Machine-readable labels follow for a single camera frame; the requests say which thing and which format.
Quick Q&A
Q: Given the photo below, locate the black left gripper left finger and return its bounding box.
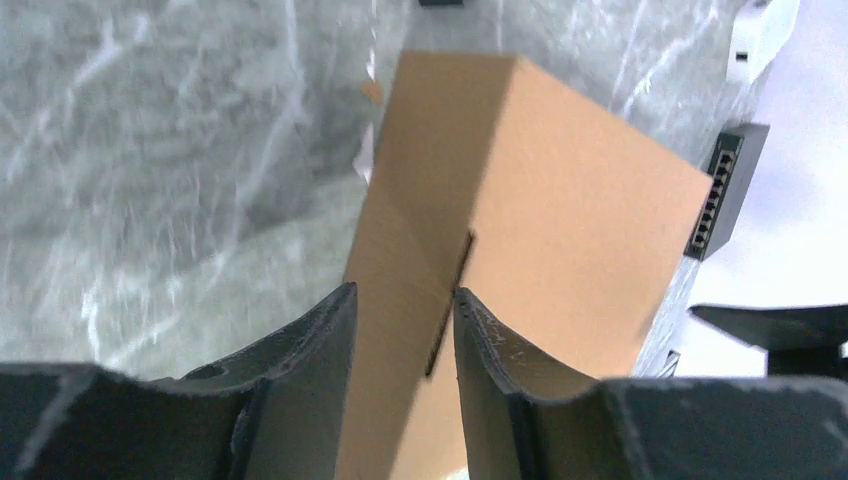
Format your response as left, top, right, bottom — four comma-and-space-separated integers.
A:
1, 283, 357, 479

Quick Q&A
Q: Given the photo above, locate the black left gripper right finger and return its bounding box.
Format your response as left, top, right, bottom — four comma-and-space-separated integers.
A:
454, 287, 847, 479

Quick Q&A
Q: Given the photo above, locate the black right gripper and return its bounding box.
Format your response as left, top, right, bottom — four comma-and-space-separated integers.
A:
689, 304, 847, 381

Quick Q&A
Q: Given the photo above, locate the brown cardboard box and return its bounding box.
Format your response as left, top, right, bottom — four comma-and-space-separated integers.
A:
337, 50, 712, 479

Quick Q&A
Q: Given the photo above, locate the black rectangular block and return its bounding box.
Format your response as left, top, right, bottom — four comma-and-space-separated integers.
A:
684, 123, 770, 261

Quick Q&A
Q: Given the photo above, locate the white translucent plastic case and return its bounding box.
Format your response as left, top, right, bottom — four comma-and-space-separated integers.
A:
726, 0, 800, 85

